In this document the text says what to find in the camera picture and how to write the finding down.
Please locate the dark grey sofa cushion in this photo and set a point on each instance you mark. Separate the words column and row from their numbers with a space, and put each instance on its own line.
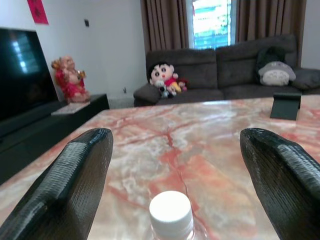
column 306, row 78

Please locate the dark grey fabric sofa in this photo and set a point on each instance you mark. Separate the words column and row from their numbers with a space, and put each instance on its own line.
column 225, row 72

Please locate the black wall switch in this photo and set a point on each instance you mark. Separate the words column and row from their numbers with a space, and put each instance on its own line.
column 86, row 22

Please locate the red paper wall decoration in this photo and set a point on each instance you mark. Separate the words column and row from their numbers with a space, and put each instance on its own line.
column 38, row 11

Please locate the black flat-screen television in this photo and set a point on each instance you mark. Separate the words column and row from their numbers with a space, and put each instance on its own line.
column 21, row 72

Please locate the brown curtain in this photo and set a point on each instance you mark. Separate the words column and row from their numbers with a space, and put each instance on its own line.
column 163, row 25
column 270, row 18

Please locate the black box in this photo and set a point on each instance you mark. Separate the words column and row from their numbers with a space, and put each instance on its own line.
column 285, row 106

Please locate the black-haired boy plush doll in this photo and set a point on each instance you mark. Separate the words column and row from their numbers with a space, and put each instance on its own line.
column 163, row 78

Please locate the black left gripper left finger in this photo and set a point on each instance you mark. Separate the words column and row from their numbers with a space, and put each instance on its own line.
column 62, row 185

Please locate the small red plush toy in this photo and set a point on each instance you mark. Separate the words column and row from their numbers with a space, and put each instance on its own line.
column 182, row 83

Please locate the window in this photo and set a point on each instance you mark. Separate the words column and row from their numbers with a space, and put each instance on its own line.
column 212, row 23

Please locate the clear white-capped plastic bottle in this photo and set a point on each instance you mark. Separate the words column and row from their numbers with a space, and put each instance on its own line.
column 172, row 217

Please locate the black tv cabinet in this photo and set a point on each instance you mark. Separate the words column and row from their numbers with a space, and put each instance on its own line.
column 40, row 132

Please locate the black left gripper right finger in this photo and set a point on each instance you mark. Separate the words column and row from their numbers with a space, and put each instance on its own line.
column 280, row 180

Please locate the grey totoro plush cushion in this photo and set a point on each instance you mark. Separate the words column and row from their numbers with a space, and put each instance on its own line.
column 275, row 73

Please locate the red laughing buddha statue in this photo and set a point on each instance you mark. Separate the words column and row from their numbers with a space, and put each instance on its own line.
column 71, row 80

